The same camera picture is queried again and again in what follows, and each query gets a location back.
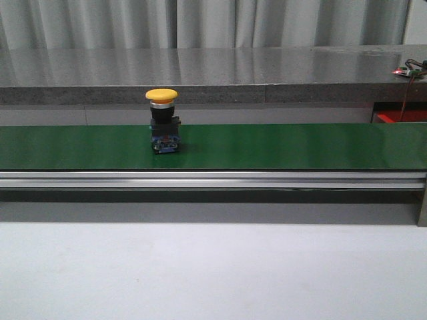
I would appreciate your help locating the yellow mushroom push button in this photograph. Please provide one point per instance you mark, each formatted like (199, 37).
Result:
(164, 125)

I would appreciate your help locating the grey stone-top counter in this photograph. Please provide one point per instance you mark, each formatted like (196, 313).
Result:
(213, 76)

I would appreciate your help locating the green conveyor belt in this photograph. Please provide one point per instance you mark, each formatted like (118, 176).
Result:
(340, 146)

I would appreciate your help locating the small circuit board red LED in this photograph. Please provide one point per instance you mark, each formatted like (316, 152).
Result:
(407, 72)

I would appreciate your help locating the red bin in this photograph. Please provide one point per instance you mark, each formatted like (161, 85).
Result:
(395, 116)

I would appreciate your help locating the grey pleated curtain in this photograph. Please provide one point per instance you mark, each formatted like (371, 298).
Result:
(200, 24)

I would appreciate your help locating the aluminium conveyor frame rail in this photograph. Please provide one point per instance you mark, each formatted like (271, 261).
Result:
(326, 180)

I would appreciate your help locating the grey conveyor support post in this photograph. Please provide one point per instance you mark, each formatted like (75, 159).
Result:
(422, 219)

